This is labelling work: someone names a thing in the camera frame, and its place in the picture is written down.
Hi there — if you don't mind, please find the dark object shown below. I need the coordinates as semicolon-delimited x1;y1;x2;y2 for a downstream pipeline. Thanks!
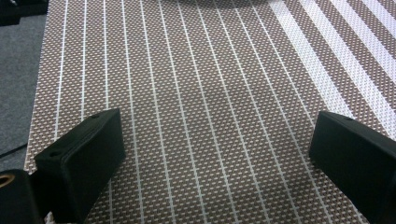
0;0;50;26

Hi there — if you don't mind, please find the black cable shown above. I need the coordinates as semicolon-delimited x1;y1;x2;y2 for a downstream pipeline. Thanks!
0;142;29;159

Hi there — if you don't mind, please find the brown striped woven placemat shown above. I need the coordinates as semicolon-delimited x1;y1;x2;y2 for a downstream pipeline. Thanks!
23;0;396;224

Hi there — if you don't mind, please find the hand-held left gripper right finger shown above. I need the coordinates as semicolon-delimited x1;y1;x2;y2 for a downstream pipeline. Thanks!
308;110;396;224

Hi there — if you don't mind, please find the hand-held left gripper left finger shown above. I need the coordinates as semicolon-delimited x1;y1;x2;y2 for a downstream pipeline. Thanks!
34;107;127;224

